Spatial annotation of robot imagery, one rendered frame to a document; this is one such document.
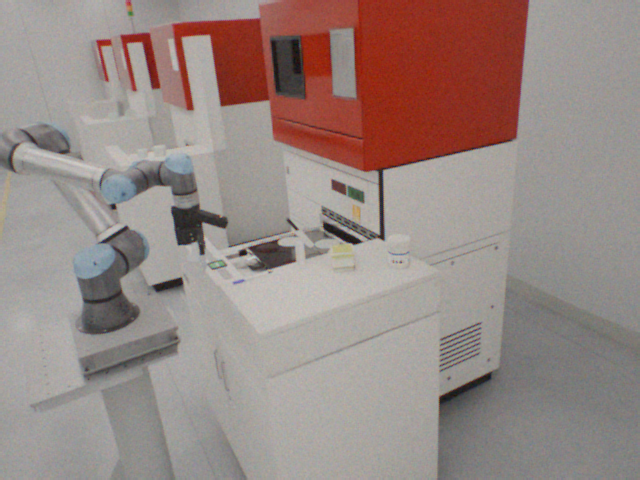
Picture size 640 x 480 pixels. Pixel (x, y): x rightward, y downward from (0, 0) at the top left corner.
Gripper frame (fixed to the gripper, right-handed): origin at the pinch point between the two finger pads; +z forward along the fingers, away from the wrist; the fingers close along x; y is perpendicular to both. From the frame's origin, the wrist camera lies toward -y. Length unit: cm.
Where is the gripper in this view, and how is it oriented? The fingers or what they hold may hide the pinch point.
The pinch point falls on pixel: (205, 261)
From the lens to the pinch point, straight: 163.8
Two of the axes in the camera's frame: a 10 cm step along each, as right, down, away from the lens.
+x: 2.5, 4.2, -8.7
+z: 0.6, 8.9, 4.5
